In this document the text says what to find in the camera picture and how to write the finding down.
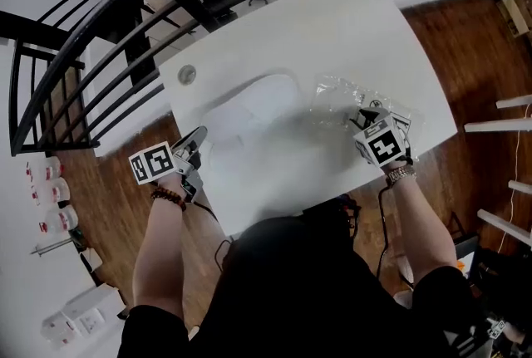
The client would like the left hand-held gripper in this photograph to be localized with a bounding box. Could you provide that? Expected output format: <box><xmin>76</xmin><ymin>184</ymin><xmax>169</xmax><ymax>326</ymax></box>
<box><xmin>127</xmin><ymin>125</ymin><xmax>209</xmax><ymax>204</ymax></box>

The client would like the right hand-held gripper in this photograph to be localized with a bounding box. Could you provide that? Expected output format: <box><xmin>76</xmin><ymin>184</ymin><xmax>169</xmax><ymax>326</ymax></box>
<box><xmin>347</xmin><ymin>105</ymin><xmax>416</xmax><ymax>169</ymax></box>

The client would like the clear plastic bag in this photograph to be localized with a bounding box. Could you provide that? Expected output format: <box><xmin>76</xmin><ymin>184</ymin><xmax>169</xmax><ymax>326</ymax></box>
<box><xmin>310</xmin><ymin>72</ymin><xmax>424</xmax><ymax>153</ymax></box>

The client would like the white slipper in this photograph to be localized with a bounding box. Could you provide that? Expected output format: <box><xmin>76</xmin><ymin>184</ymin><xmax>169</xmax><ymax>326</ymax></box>
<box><xmin>207</xmin><ymin>72</ymin><xmax>302</xmax><ymax>134</ymax></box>
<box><xmin>205</xmin><ymin>110</ymin><xmax>276</xmax><ymax>174</ymax></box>

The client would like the person's left forearm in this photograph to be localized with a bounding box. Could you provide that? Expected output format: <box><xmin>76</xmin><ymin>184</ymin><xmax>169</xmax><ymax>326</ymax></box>
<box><xmin>131</xmin><ymin>174</ymin><xmax>187</xmax><ymax>319</ymax></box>

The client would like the person's right forearm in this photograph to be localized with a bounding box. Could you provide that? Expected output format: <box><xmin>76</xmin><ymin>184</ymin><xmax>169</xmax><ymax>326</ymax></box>
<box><xmin>383</xmin><ymin>164</ymin><xmax>459</xmax><ymax>290</ymax></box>

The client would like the round metal table grommet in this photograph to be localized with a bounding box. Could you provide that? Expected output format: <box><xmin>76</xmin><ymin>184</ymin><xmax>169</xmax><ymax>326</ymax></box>
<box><xmin>177</xmin><ymin>63</ymin><xmax>198</xmax><ymax>86</ymax></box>

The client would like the metal wristwatch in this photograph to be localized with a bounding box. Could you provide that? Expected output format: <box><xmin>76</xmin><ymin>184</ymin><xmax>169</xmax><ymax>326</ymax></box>
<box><xmin>384</xmin><ymin>164</ymin><xmax>418</xmax><ymax>188</ymax></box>

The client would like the black waist device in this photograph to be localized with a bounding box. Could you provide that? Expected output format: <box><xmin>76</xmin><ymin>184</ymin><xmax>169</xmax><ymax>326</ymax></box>
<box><xmin>331</xmin><ymin>193</ymin><xmax>363</xmax><ymax>233</ymax></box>

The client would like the white side table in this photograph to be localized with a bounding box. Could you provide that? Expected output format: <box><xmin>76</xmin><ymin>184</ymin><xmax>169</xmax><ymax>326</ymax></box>
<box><xmin>476</xmin><ymin>179</ymin><xmax>532</xmax><ymax>247</ymax></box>
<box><xmin>462</xmin><ymin>93</ymin><xmax>532</xmax><ymax>134</ymax></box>

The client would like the black metal railing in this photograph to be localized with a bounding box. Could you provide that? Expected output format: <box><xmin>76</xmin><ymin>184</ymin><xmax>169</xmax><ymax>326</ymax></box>
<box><xmin>0</xmin><ymin>0</ymin><xmax>525</xmax><ymax>159</ymax></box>

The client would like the light wooden desk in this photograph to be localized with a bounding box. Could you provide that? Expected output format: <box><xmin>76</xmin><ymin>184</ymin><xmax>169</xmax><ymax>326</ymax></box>
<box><xmin>142</xmin><ymin>0</ymin><xmax>197</xmax><ymax>40</ymax></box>

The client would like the clear bottle with red label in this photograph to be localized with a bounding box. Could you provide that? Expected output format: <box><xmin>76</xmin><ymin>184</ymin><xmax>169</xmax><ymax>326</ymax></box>
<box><xmin>41</xmin><ymin>155</ymin><xmax>67</xmax><ymax>184</ymax></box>
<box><xmin>43</xmin><ymin>176</ymin><xmax>71</xmax><ymax>207</ymax></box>
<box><xmin>45</xmin><ymin>204</ymin><xmax>81</xmax><ymax>236</ymax></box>

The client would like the small white box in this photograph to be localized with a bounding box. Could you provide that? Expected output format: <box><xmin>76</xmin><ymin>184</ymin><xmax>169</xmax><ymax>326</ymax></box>
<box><xmin>77</xmin><ymin>248</ymin><xmax>105</xmax><ymax>273</ymax></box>

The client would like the metal rod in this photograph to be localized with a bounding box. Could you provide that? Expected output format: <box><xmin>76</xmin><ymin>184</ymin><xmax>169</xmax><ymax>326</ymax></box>
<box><xmin>28</xmin><ymin>239</ymin><xmax>75</xmax><ymax>257</ymax></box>

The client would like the cardboard box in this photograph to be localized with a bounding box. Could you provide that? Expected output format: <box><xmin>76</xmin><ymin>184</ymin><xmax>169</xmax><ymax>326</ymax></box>
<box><xmin>495</xmin><ymin>0</ymin><xmax>532</xmax><ymax>38</ymax></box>

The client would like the person's black shirt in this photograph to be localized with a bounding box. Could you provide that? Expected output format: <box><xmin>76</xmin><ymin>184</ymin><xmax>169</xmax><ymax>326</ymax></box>
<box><xmin>117</xmin><ymin>197</ymin><xmax>490</xmax><ymax>358</ymax></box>

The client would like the large white box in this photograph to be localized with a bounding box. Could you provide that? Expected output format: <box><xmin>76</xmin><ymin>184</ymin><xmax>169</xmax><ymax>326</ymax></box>
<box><xmin>61</xmin><ymin>284</ymin><xmax>126</xmax><ymax>340</ymax></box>

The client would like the white box with red print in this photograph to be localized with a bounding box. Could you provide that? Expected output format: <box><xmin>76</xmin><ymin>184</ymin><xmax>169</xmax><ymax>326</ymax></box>
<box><xmin>39</xmin><ymin>310</ymin><xmax>81</xmax><ymax>350</ymax></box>

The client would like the brown beaded bracelet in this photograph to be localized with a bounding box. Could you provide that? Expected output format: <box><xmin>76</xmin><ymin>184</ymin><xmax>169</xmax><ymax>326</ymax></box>
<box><xmin>149</xmin><ymin>187</ymin><xmax>189</xmax><ymax>212</ymax></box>

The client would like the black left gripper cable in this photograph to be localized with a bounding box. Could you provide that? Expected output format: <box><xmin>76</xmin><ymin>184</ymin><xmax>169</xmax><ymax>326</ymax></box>
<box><xmin>194</xmin><ymin>199</ymin><xmax>234</xmax><ymax>267</ymax></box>

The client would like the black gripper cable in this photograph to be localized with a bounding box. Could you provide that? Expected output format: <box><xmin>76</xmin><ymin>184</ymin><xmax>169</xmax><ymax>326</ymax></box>
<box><xmin>194</xmin><ymin>199</ymin><xmax>234</xmax><ymax>267</ymax></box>
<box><xmin>375</xmin><ymin>184</ymin><xmax>392</xmax><ymax>279</ymax></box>

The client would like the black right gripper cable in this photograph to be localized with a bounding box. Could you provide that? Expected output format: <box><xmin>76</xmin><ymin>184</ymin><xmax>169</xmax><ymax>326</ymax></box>
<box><xmin>375</xmin><ymin>184</ymin><xmax>392</xmax><ymax>279</ymax></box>

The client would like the thin white cable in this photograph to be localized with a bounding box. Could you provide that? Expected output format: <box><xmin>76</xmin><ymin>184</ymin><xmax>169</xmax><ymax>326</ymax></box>
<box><xmin>497</xmin><ymin>101</ymin><xmax>532</xmax><ymax>255</ymax></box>

